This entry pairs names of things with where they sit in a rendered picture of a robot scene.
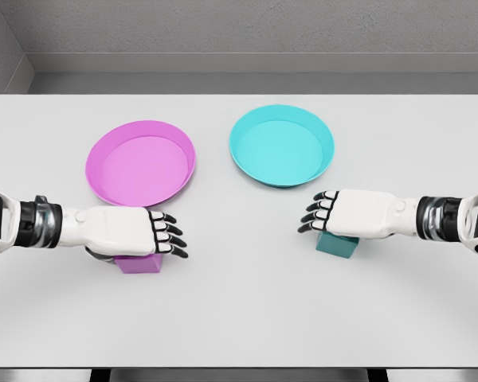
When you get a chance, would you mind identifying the pink round plate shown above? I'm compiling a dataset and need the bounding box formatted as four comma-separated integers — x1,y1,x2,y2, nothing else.
84,119,198,208

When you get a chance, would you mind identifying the teal block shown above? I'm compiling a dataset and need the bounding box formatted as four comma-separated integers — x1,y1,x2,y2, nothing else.
315,231,360,262

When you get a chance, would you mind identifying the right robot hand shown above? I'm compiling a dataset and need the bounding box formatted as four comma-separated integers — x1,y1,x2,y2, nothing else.
296,189,399,242

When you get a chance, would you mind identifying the pink block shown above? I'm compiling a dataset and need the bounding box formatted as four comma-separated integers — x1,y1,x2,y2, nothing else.
113,253,163,275

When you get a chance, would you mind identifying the cyan round plate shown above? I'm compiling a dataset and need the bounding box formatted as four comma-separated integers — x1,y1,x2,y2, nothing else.
229,104,335,189

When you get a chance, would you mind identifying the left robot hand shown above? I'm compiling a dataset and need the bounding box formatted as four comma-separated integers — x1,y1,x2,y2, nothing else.
84,205,190,263

